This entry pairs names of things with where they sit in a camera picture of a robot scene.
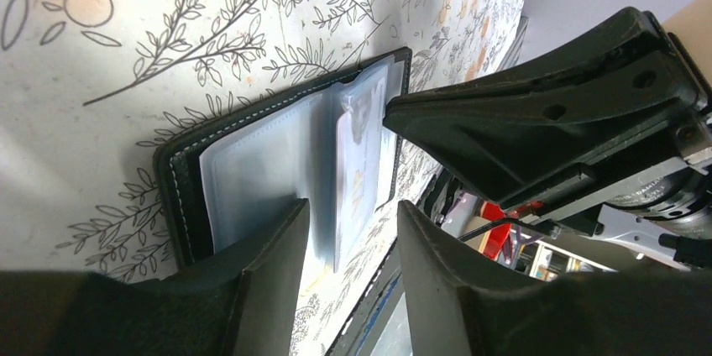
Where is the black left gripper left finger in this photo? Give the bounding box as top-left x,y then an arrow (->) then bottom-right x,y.
1,199 -> 310,355

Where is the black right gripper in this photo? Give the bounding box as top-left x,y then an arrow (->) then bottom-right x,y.
384,0 -> 711,238

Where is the black leather card holder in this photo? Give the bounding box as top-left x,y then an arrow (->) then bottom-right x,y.
154,47 -> 412,270

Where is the floral patterned table mat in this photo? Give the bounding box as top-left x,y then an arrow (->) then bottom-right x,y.
1,0 -> 525,355

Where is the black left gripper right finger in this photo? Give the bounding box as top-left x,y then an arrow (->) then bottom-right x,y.
397,201 -> 711,355

